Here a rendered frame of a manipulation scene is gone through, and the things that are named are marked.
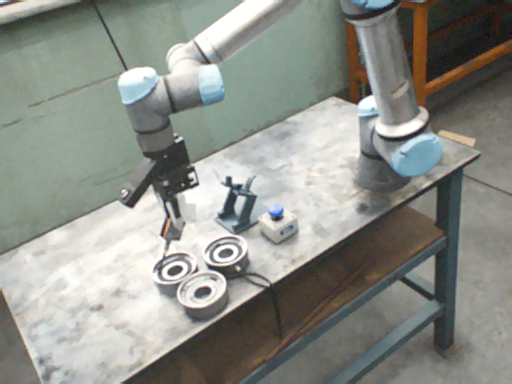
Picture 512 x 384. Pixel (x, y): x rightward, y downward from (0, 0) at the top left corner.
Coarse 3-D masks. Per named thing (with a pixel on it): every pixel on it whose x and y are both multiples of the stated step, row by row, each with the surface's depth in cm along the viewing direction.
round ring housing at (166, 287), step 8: (168, 256) 125; (176, 256) 126; (184, 256) 125; (192, 256) 123; (160, 264) 124; (176, 264) 124; (184, 264) 123; (192, 264) 123; (152, 272) 121; (168, 272) 123; (176, 272) 125; (184, 272) 121; (192, 272) 119; (184, 280) 118; (160, 288) 119; (168, 288) 118; (176, 288) 118
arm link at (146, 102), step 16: (128, 80) 98; (144, 80) 98; (160, 80) 101; (128, 96) 99; (144, 96) 99; (160, 96) 100; (128, 112) 102; (144, 112) 101; (160, 112) 102; (144, 128) 103; (160, 128) 104
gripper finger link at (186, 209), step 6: (180, 198) 114; (168, 204) 113; (180, 204) 115; (186, 204) 116; (192, 204) 117; (180, 210) 115; (186, 210) 116; (192, 210) 117; (186, 216) 117; (174, 222) 116; (180, 222) 116; (180, 228) 118
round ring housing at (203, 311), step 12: (192, 276) 118; (204, 276) 119; (216, 276) 118; (180, 288) 115; (192, 288) 116; (204, 288) 117; (180, 300) 112; (192, 300) 113; (204, 300) 113; (216, 300) 111; (192, 312) 111; (204, 312) 111; (216, 312) 113
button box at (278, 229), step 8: (264, 216) 131; (272, 216) 130; (280, 216) 129; (288, 216) 129; (264, 224) 129; (272, 224) 128; (280, 224) 127; (288, 224) 128; (296, 224) 130; (264, 232) 131; (272, 232) 127; (280, 232) 127; (288, 232) 129; (272, 240) 129; (280, 240) 128
